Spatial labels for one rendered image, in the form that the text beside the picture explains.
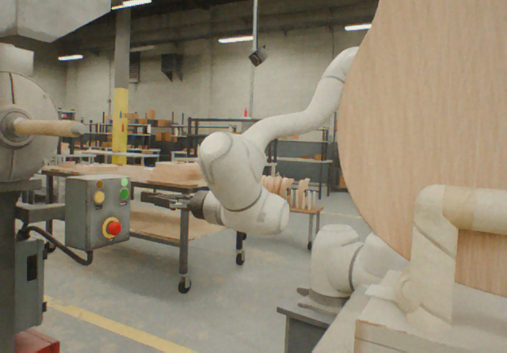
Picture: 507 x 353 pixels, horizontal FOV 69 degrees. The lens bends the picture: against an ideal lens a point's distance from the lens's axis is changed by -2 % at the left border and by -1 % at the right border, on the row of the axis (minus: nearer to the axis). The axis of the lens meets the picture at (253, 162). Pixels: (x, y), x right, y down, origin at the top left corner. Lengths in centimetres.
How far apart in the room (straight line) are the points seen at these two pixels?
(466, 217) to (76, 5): 67
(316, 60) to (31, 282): 1165
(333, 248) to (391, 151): 92
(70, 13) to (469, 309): 70
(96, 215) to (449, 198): 96
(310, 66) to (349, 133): 1213
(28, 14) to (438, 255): 64
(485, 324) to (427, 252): 8
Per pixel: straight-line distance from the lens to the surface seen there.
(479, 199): 31
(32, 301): 134
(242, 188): 78
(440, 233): 31
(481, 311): 39
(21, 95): 101
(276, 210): 85
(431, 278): 32
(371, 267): 117
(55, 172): 424
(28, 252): 128
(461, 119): 34
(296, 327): 133
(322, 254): 126
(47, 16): 72
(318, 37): 1262
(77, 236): 116
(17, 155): 100
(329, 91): 111
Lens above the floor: 124
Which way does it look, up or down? 3 degrees down
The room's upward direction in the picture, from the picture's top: 3 degrees clockwise
